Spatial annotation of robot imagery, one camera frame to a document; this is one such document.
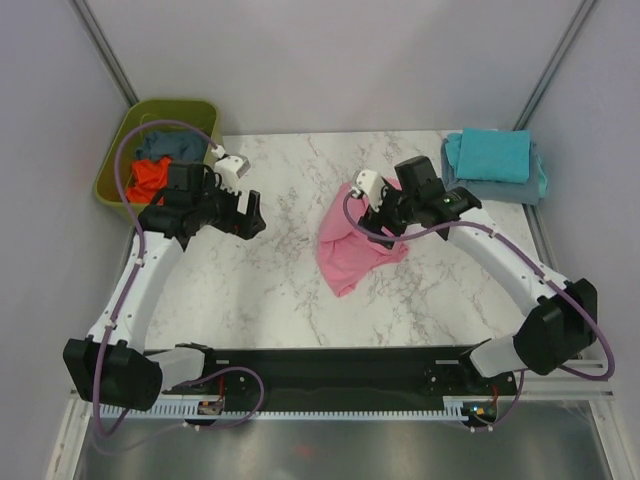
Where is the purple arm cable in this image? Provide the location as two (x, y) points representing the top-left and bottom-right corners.
(92, 118), (267, 450)
(343, 193), (617, 434)

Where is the white slotted cable duct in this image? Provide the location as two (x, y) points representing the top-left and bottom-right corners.
(92, 396), (476, 420)

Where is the olive green plastic bin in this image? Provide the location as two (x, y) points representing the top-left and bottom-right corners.
(94, 98), (222, 222)

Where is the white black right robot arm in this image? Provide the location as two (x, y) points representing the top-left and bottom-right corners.
(350, 156), (597, 394)

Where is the folded turquoise t shirt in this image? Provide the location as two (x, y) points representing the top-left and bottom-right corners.
(445, 128), (531, 184)

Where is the left aluminium corner post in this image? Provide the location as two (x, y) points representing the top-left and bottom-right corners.
(68, 0), (139, 106)

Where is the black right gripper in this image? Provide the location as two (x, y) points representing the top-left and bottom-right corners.
(358, 178), (420, 250)

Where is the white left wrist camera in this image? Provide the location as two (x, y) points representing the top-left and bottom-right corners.
(211, 145), (251, 195)

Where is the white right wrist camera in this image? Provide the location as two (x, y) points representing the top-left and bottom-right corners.
(350, 170), (387, 212)

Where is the pink t shirt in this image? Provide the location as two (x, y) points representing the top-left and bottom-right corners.
(316, 183), (409, 298)

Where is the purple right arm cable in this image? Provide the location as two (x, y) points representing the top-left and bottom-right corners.
(343, 193), (617, 434)

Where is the right aluminium corner post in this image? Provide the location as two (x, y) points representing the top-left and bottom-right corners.
(512, 0), (600, 131)

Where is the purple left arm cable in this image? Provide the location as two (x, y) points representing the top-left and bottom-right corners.
(92, 118), (267, 450)

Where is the dark teal t shirt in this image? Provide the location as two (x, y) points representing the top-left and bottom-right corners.
(135, 130), (208, 163)

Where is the aluminium corner post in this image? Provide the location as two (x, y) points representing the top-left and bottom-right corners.
(68, 0), (139, 106)
(512, 0), (600, 131)

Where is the orange t shirt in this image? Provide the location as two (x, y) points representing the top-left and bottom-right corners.
(125, 157), (172, 204)

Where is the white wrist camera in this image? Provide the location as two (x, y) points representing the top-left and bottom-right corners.
(211, 145), (251, 195)
(350, 170), (387, 212)

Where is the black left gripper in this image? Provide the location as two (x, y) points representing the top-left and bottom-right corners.
(192, 174), (264, 241)

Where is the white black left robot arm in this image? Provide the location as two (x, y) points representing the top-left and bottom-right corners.
(63, 156), (266, 411)

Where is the folded grey blue t shirt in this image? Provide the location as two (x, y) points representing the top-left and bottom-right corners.
(440, 139), (548, 206)

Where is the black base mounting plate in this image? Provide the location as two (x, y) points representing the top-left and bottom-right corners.
(171, 346), (516, 413)

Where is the aluminium front rail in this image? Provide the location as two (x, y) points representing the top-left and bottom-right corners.
(99, 361), (613, 411)

